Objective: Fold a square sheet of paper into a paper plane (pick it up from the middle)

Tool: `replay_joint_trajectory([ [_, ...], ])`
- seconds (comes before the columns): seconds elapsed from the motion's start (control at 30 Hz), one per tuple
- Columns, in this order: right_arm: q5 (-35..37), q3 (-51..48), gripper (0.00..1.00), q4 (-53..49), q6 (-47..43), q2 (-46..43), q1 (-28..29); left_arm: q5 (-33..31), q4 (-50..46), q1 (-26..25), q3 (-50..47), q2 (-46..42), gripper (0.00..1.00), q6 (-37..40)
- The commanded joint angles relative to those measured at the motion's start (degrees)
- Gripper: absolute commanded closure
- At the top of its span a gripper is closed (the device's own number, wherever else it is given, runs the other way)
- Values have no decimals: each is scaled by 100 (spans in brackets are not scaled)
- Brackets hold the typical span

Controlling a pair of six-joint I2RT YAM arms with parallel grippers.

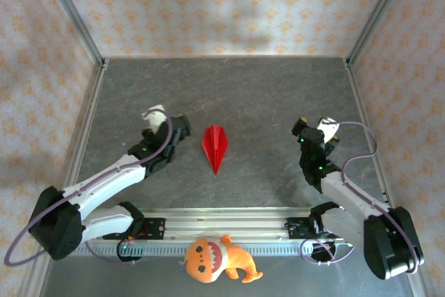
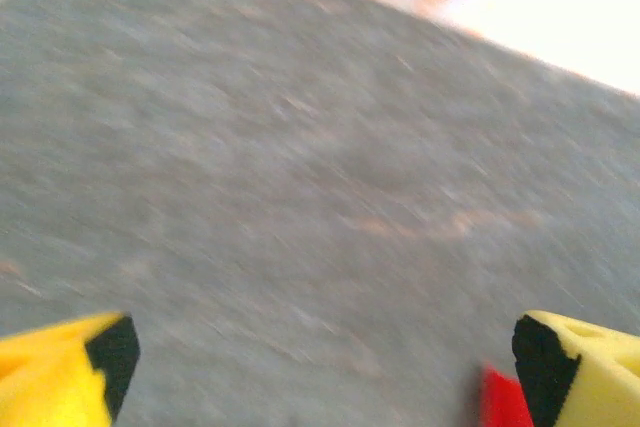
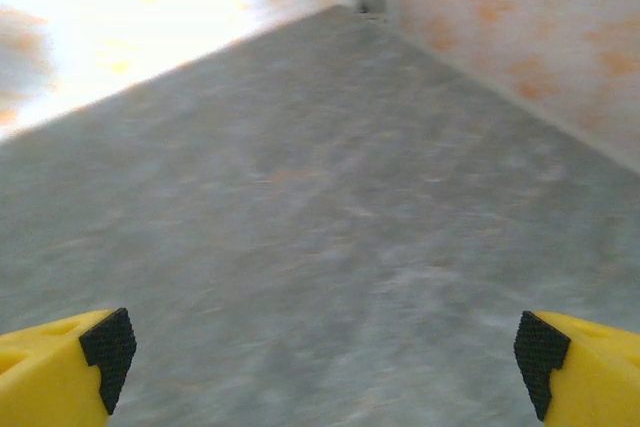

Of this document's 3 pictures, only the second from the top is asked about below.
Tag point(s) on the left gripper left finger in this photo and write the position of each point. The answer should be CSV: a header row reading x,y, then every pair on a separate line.
x,y
60,372

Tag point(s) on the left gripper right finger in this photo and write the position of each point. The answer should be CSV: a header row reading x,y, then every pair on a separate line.
x,y
580,372

